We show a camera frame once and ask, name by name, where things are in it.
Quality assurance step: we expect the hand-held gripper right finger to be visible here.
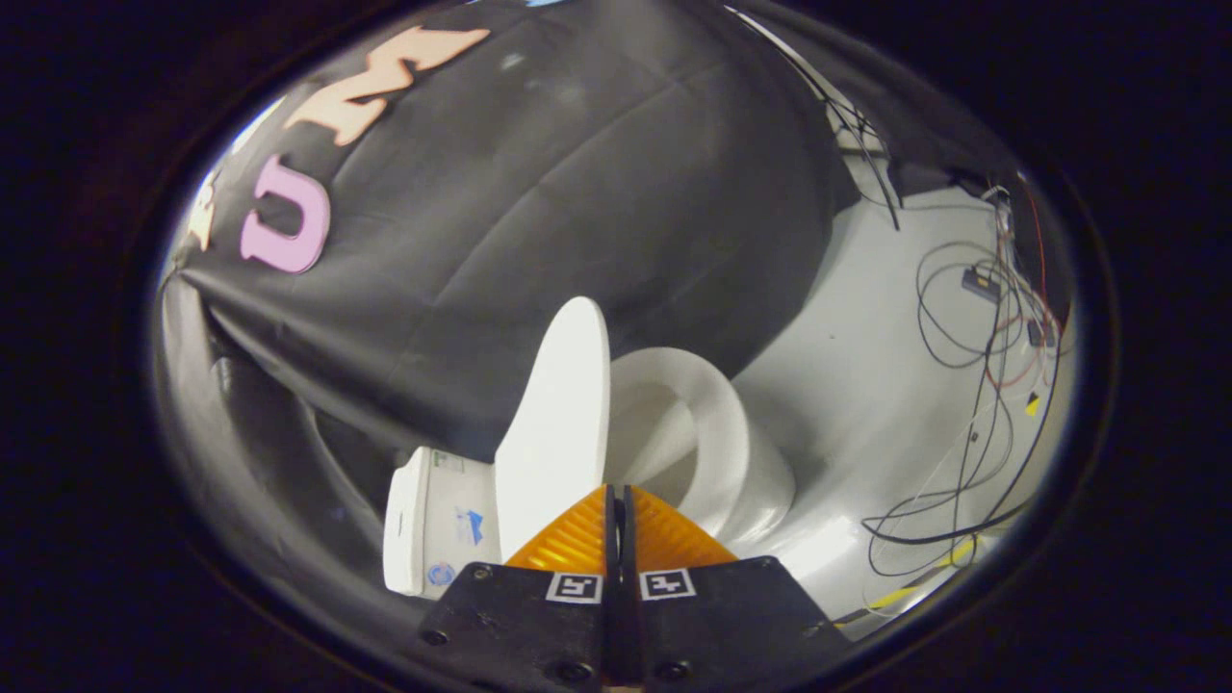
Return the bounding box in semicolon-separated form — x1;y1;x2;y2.
621;484;853;689

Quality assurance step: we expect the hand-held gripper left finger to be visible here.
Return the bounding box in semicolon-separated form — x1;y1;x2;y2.
419;484;622;689

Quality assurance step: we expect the white toilet lid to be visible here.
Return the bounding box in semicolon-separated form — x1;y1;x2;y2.
494;296;612;559

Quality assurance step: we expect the white toilet tank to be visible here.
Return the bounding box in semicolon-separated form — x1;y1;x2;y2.
383;446;503;600

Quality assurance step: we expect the white toilet bowl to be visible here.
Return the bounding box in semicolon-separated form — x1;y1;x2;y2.
604;346;798;550

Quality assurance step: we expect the metal backdrop stand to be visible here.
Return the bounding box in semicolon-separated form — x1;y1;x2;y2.
760;19;906;232

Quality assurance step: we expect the yellow cable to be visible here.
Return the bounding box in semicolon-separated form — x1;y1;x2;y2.
833;539;978;629

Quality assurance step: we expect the tangle of floor cables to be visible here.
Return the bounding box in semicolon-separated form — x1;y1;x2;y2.
861;183;1065;578

